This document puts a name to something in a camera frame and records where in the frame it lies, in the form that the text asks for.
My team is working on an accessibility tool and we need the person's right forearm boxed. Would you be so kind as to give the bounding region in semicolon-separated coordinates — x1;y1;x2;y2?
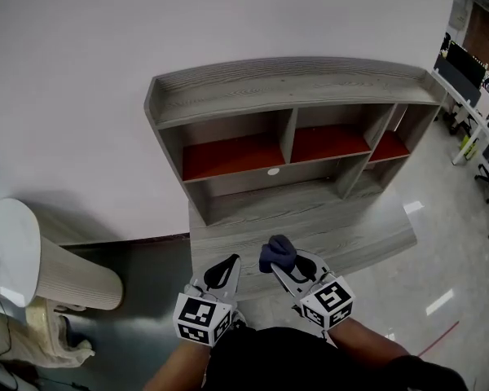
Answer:
329;318;401;372

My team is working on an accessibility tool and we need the black computer monitor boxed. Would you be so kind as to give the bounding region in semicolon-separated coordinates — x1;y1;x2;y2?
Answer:
446;41;488;89

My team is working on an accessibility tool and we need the red floor tape line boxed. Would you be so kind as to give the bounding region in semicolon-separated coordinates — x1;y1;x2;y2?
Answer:
416;320;460;358

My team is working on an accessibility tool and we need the cream wrapped furniture piece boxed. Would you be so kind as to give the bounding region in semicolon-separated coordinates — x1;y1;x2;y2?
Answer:
0;299;96;370

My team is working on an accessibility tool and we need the dark blue wiping cloth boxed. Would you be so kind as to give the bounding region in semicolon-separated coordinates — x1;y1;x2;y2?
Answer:
258;235;297;275

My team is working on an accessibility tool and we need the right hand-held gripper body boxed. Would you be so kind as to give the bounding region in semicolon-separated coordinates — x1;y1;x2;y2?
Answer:
291;274;356;332

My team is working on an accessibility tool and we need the person's left forearm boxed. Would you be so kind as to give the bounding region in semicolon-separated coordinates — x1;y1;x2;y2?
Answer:
144;338;211;391

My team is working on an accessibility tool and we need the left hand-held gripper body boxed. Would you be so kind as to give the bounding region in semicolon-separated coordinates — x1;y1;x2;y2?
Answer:
173;283;238;348

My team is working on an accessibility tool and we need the gray wooden shelf unit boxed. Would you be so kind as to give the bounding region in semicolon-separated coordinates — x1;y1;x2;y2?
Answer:
143;57;447;227

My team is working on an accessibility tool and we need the yellow-green storage bin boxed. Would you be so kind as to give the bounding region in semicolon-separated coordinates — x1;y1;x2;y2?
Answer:
458;135;478;159

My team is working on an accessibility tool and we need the grey wall electrical box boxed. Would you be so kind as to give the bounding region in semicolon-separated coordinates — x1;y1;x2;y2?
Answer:
447;4;470;29

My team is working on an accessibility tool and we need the white round table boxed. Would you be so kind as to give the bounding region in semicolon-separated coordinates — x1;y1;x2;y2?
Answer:
0;197;125;311

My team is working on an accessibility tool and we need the person's black clothing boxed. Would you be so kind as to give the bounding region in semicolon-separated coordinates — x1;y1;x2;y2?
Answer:
203;326;469;391

